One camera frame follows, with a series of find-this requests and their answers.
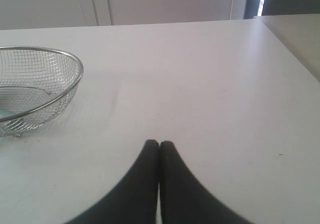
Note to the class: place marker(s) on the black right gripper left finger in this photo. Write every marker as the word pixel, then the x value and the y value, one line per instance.
pixel 134 198

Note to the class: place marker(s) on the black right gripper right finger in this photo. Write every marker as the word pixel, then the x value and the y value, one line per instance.
pixel 183 199

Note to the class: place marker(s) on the teal handled peeler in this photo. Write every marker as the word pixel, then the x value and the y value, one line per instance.
pixel 6 116

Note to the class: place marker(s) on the white cabinet doors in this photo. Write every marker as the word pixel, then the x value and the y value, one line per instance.
pixel 19 14

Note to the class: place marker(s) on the metal wire mesh basket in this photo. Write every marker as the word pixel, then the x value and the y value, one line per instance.
pixel 37 83

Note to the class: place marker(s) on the dark window frame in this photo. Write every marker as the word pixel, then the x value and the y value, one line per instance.
pixel 281 7

